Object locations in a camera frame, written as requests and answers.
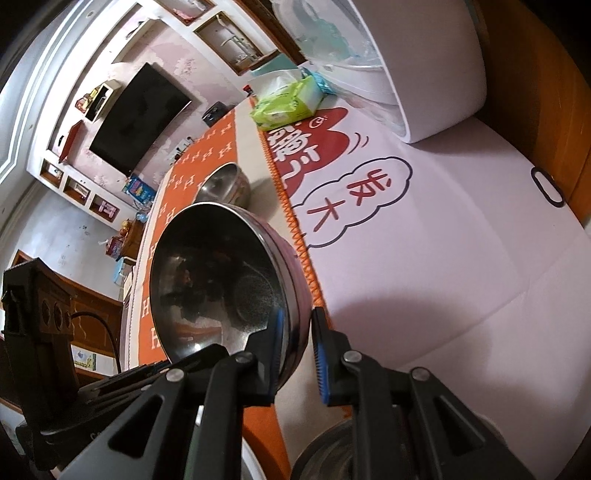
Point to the green wet wipes pack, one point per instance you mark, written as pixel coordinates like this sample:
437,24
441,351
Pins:
288,105

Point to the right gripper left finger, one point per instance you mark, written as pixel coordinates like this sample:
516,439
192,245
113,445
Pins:
188,423

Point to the large steel bowl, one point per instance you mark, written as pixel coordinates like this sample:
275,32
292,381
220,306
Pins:
332,454

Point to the white cosmetic storage box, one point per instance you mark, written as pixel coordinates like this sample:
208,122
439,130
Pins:
415,66

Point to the black flat television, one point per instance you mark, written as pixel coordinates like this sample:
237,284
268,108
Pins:
139,115

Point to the blue tissue pack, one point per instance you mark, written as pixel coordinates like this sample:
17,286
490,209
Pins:
322,84

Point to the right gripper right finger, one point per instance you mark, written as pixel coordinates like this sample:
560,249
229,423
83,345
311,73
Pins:
459,444

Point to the orange H-pattern table runner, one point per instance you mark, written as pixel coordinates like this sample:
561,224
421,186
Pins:
235,139

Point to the white round plate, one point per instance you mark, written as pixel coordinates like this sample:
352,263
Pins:
251,469

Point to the pink steel bowl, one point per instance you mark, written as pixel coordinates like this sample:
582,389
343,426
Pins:
221,275

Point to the blue picture book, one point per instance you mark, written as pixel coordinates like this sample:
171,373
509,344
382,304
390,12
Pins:
139,191

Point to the small steel bowl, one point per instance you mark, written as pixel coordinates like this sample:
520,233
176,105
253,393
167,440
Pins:
226,184

